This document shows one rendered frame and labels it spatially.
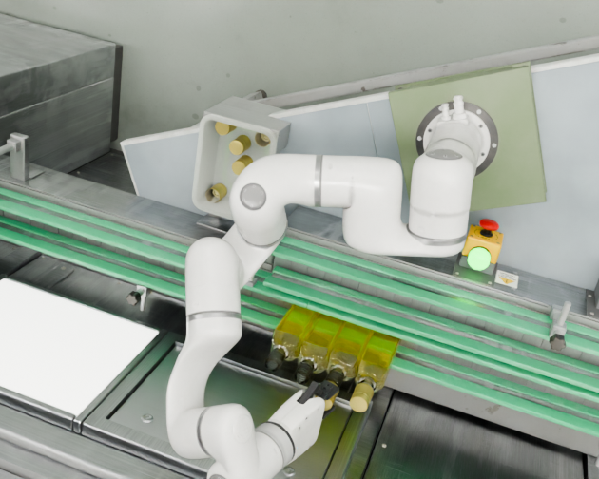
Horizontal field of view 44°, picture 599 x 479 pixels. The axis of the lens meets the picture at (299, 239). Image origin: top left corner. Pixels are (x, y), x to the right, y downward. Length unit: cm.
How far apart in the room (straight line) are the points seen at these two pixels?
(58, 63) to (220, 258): 125
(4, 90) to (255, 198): 111
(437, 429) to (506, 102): 68
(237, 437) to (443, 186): 49
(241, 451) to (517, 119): 79
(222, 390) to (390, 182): 59
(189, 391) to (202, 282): 18
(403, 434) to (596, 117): 73
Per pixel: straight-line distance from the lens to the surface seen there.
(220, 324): 111
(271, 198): 114
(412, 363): 154
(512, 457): 162
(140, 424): 142
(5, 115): 213
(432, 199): 117
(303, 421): 121
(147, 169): 179
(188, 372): 117
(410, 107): 146
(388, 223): 118
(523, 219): 158
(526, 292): 153
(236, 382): 154
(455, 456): 156
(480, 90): 144
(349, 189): 116
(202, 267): 113
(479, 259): 150
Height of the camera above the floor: 222
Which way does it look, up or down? 60 degrees down
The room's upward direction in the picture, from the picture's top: 141 degrees counter-clockwise
